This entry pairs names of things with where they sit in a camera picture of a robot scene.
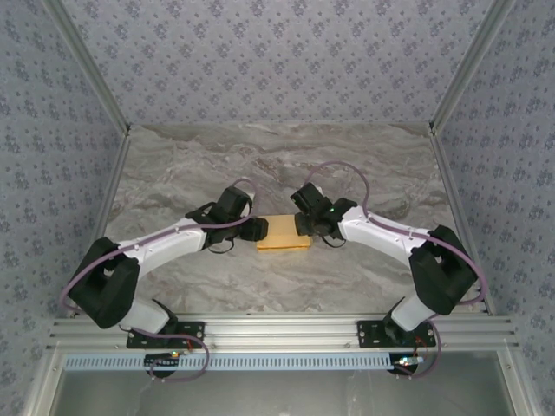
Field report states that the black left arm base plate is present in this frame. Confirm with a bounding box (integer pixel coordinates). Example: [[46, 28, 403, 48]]
[[126, 320, 206, 350]]

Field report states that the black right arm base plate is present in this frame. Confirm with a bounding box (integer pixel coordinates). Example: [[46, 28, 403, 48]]
[[356, 319, 436, 349]]

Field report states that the aluminium side rail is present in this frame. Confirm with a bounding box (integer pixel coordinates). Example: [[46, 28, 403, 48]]
[[428, 125, 496, 316], [67, 129, 132, 318]]

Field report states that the grey metal panel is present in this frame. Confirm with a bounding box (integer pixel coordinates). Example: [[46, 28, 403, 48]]
[[23, 349, 537, 416]]

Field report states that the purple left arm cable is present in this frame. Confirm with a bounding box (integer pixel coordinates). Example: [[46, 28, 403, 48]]
[[59, 178, 258, 383]]

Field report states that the slotted grey cable duct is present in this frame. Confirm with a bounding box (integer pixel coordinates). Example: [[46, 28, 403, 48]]
[[63, 351, 398, 372]]

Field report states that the aluminium cross rail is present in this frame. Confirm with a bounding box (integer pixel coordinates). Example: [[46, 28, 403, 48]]
[[45, 315, 519, 352]]

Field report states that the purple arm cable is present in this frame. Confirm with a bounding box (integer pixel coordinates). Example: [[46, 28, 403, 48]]
[[305, 160, 486, 380], [59, 178, 258, 383]]

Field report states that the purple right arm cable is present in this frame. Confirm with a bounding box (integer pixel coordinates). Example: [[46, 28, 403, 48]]
[[305, 160, 486, 380]]

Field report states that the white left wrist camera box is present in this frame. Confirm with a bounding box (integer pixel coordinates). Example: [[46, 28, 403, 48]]
[[240, 192, 258, 218]]

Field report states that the black controller board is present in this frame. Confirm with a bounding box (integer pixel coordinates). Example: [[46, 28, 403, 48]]
[[388, 353, 425, 377], [144, 353, 182, 379]]

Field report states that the aluminium corner post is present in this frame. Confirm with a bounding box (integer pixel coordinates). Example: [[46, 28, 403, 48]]
[[428, 0, 517, 136], [42, 0, 132, 136]]

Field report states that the yellow paper box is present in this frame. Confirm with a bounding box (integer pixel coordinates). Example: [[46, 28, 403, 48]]
[[255, 213, 313, 253]]

